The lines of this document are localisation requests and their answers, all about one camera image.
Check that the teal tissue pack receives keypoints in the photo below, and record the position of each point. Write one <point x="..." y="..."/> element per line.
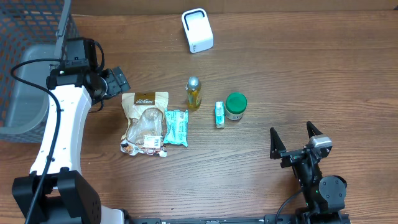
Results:
<point x="177" y="124"/>

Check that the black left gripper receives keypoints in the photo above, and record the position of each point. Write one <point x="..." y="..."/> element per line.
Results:
<point x="113" y="86"/>

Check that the grey plastic mesh basket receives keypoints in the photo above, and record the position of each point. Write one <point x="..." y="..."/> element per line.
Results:
<point x="34" y="31"/>

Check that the clear bottle with silver cap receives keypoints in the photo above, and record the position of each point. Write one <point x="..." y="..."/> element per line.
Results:
<point x="193" y="89"/>

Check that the colourful snack wrapper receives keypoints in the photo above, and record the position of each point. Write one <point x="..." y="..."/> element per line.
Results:
<point x="132" y="149"/>

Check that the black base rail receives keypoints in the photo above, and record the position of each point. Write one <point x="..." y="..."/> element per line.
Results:
<point x="211" y="221"/>

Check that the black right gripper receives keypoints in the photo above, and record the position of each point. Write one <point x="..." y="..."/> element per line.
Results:
<point x="278" y="150"/>

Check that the green lid jar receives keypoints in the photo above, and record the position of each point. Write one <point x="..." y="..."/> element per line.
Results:
<point x="235" y="106"/>

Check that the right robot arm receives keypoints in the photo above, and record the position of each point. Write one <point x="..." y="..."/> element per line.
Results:
<point x="324" y="196"/>

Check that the small Kleenex tissue pack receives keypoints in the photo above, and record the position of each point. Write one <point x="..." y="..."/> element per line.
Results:
<point x="219" y="114"/>

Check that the white barcode scanner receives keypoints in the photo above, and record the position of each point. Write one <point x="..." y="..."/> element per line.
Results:
<point x="197" y="29"/>

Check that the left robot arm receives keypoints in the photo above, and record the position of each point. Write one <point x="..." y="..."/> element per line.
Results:
<point x="55" y="190"/>

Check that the brown snack packet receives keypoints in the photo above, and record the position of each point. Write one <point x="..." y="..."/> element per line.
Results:
<point x="145" y="113"/>

